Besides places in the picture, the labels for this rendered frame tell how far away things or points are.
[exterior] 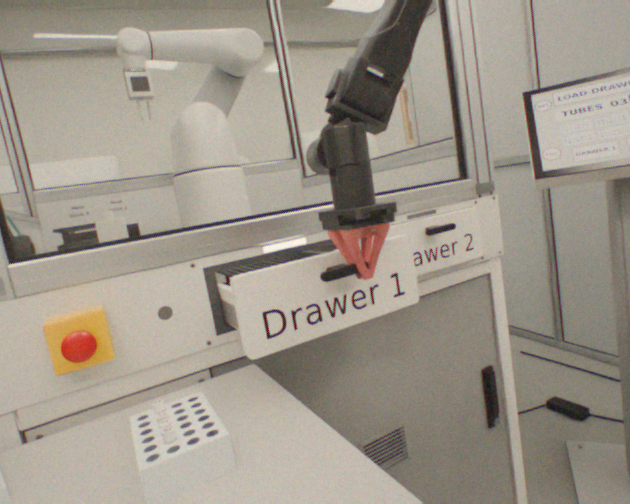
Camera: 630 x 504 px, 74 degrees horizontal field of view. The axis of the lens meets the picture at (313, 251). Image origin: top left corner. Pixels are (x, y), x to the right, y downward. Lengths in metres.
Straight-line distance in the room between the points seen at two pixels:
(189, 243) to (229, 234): 0.06
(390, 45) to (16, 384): 0.65
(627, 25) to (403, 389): 1.75
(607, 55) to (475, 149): 1.30
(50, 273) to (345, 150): 0.43
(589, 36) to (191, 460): 2.19
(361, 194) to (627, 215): 0.89
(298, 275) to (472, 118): 0.61
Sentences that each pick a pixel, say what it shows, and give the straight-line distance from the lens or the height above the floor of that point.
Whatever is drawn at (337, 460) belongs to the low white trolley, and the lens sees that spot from 0.45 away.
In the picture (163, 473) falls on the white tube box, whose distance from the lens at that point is 0.45.
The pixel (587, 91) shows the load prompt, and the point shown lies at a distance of 1.35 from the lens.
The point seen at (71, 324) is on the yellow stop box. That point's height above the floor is 0.90.
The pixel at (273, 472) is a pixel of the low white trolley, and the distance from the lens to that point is 0.45.
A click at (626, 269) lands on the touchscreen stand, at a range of 1.34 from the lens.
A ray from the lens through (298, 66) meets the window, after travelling 0.81.
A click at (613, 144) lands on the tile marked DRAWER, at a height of 1.01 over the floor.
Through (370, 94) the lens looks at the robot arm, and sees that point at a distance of 0.57.
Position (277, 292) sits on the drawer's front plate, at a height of 0.90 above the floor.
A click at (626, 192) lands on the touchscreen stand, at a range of 1.31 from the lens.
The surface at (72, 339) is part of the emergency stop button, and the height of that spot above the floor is 0.89.
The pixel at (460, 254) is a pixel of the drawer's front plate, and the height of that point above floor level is 0.84.
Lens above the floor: 1.01
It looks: 7 degrees down
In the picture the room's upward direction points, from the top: 10 degrees counter-clockwise
